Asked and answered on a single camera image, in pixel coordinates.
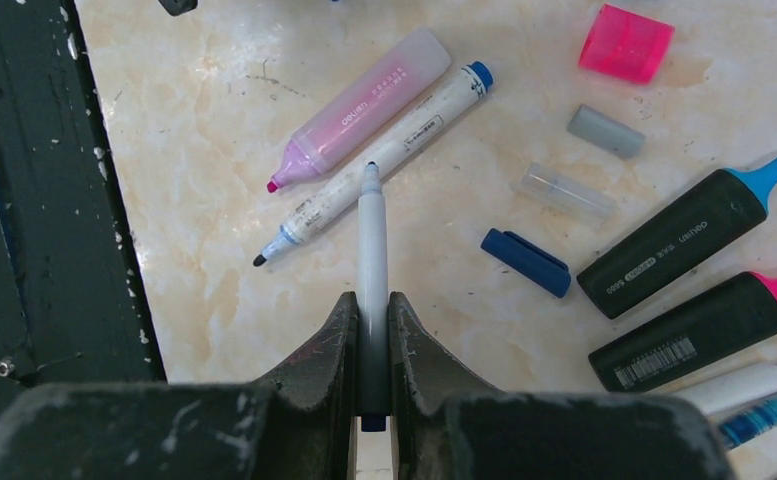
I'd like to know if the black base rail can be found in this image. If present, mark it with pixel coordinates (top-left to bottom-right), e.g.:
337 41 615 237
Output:
0 1 166 416

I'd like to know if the small grey pen cap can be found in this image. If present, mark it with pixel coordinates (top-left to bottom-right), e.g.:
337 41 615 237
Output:
566 104 646 160

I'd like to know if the dark blue pen cap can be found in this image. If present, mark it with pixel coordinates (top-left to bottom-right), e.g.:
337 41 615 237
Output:
480 228 572 299

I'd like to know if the pink cap of highlighter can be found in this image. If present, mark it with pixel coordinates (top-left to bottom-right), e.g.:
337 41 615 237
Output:
578 4 675 85

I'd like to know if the black highlighter blue cap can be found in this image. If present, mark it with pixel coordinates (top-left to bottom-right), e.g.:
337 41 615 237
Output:
577 157 777 319

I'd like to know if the pale purple highlighter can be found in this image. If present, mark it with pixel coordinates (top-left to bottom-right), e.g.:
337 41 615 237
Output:
266 27 452 193

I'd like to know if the grey white pen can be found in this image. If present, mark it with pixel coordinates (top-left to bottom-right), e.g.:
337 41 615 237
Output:
672 363 777 416

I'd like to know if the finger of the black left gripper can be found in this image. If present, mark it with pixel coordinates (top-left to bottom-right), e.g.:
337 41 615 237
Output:
159 0 198 17

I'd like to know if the clear cap of blue pen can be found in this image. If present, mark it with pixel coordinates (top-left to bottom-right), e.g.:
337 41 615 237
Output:
511 162 617 228

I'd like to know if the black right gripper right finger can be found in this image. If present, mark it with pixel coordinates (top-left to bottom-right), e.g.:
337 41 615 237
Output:
388 292 735 479

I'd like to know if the black highlighter pink cap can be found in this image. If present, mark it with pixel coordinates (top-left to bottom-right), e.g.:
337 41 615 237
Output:
588 271 777 393

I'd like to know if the white marker blue cap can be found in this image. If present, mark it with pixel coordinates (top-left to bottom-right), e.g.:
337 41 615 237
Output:
253 61 494 267

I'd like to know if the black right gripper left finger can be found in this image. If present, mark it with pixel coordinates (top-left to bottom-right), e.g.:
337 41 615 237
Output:
0 292 359 479

